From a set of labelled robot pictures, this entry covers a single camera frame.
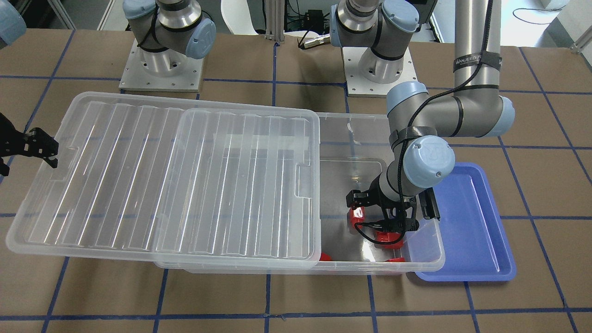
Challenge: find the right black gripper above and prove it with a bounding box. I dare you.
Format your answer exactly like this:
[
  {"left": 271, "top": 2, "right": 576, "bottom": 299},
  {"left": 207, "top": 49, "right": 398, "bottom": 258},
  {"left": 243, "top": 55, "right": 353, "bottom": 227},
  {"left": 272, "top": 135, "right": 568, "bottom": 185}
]
[{"left": 0, "top": 113, "right": 59, "bottom": 176}]

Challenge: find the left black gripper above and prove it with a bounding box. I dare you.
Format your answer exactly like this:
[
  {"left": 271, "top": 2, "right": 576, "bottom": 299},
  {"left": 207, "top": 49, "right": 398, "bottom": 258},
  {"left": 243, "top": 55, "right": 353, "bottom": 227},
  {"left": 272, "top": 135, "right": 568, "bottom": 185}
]
[{"left": 346, "top": 183, "right": 420, "bottom": 233}]

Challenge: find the clear plastic box lid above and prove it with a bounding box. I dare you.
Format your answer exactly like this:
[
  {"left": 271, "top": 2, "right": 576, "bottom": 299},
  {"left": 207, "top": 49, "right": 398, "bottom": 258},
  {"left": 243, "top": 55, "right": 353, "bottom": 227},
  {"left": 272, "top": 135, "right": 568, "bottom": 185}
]
[{"left": 6, "top": 92, "right": 321, "bottom": 270}]

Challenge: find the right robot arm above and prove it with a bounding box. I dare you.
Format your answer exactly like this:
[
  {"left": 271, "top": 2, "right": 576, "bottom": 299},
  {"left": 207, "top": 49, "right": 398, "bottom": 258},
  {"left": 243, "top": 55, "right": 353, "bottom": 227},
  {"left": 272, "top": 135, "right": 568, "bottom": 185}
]
[{"left": 0, "top": 0, "right": 216, "bottom": 168}]

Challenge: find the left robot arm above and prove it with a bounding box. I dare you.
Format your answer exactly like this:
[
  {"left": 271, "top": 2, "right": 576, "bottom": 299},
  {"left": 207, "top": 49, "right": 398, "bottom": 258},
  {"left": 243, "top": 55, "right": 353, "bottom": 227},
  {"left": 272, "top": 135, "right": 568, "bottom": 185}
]
[{"left": 330, "top": 0, "right": 515, "bottom": 237}]

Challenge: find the clear plastic storage box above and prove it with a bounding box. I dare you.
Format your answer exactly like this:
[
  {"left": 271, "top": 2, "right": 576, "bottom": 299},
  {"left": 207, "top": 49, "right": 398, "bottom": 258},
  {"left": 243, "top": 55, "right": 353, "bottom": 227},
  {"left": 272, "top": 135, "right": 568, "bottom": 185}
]
[{"left": 156, "top": 113, "right": 442, "bottom": 275}]

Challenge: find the blue plastic tray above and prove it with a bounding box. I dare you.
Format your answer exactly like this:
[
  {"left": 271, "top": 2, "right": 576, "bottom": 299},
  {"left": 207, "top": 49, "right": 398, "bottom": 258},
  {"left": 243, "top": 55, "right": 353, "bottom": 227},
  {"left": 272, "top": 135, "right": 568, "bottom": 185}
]
[{"left": 405, "top": 162, "right": 517, "bottom": 282}]

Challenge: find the white chair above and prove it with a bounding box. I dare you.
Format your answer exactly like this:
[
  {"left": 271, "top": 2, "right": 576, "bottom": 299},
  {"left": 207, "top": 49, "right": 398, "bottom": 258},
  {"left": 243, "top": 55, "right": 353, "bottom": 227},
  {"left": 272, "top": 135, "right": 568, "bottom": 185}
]
[{"left": 220, "top": 0, "right": 265, "bottom": 36}]

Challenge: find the black box latch handle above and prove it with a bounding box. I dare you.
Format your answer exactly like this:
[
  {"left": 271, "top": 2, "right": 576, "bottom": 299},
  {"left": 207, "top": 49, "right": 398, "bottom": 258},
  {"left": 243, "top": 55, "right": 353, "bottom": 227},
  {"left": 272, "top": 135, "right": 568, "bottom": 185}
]
[{"left": 418, "top": 188, "right": 441, "bottom": 221}]

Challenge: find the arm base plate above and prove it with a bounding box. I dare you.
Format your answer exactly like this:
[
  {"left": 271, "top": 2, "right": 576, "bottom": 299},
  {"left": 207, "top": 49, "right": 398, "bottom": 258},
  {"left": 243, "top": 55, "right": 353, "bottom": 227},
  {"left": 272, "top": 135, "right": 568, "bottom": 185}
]
[
  {"left": 119, "top": 40, "right": 203, "bottom": 93},
  {"left": 342, "top": 47, "right": 417, "bottom": 98}
]

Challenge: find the aluminium frame post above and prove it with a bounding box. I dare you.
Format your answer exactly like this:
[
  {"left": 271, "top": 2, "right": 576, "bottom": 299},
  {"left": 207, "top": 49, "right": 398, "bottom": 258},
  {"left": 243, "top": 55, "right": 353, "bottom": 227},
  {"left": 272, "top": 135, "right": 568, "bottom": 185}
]
[{"left": 262, "top": 0, "right": 286, "bottom": 44}]

